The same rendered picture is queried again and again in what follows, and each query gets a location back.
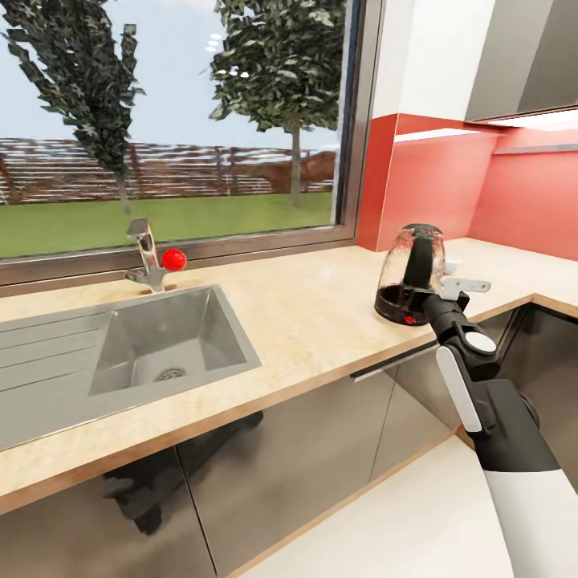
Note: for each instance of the drop in sink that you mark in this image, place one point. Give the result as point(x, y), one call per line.
point(65, 369)

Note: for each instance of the electric kettle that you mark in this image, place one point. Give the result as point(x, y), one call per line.
point(419, 255)

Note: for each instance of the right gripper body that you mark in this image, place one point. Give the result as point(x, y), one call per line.
point(426, 300)

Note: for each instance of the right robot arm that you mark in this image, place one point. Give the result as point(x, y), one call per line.
point(535, 503)

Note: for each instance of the countertop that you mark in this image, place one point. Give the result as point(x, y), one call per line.
point(310, 318)
point(553, 280)

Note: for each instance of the coffee cup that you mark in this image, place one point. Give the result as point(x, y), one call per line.
point(452, 264)

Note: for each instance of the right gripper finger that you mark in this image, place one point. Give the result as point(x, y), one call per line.
point(406, 289)

